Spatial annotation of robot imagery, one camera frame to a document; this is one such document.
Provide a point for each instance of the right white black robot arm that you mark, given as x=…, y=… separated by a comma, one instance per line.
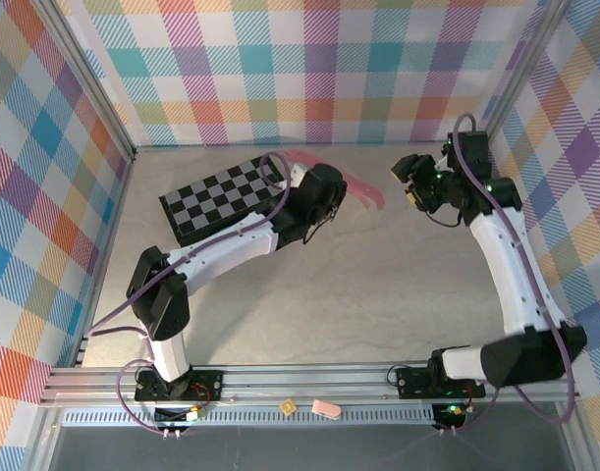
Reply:
x=506, y=265

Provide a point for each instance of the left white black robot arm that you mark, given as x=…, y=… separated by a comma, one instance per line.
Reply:
x=221, y=250

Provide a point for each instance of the black grey checkerboard plate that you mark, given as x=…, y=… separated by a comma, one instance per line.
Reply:
x=216, y=196

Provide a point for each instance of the pink white eraser block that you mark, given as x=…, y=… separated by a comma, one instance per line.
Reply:
x=325, y=408

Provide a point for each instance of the small yellow tag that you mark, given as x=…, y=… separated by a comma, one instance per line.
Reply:
x=288, y=407

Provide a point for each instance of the black electronics board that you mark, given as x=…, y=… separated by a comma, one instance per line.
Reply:
x=172, y=416
x=449, y=417

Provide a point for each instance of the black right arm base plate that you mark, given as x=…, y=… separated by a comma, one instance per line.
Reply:
x=412, y=385

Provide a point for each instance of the long aluminium base rail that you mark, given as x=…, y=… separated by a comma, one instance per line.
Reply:
x=304, y=382

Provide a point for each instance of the aluminium side rail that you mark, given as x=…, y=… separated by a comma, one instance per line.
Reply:
x=112, y=221

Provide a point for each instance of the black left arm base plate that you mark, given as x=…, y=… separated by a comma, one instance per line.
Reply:
x=213, y=378

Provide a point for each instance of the short aluminium frame post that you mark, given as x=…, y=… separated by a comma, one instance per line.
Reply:
x=48, y=441
x=574, y=436

